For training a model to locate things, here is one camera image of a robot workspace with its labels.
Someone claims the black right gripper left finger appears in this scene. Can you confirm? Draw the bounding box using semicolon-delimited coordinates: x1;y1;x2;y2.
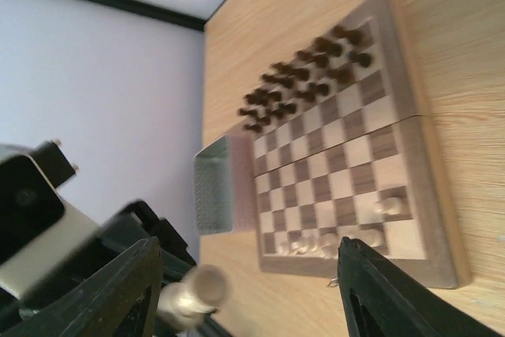
3;238;162;336

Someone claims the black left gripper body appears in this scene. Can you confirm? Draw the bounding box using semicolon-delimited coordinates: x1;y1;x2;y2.
102;199;198;275

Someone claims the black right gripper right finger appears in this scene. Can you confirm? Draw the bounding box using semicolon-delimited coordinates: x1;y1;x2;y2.
338;237;499;337

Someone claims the light chess piece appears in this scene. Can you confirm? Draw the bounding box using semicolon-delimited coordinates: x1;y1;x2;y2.
277;241;294;256
156;264;230;331
319;233;339;260
291;235;319;255

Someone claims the light chess pawn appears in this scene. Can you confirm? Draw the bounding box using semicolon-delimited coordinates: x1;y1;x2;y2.
373;197;404;215

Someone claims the light chess piece in tin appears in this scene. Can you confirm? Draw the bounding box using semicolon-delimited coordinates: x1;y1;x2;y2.
156;264;230;331

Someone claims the dark chess piece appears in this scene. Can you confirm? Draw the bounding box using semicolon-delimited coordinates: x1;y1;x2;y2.
295;82;330;103
260;73;294;89
314;36;343;57
257;114;277;126
244;91;282;107
331;24;363;46
272;103;297;119
242;123;264;134
347;51;373;68
295;50;329;68
271;62;310;81
327;66;355;84
237;107;259;118

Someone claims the wooden chess board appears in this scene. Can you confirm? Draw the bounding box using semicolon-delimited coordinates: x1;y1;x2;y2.
238;0;472;289

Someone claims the silver tin lid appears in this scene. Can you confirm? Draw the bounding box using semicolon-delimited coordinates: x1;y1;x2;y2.
193;133;256;235

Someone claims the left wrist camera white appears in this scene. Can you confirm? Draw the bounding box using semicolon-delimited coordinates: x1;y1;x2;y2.
1;140;99;300

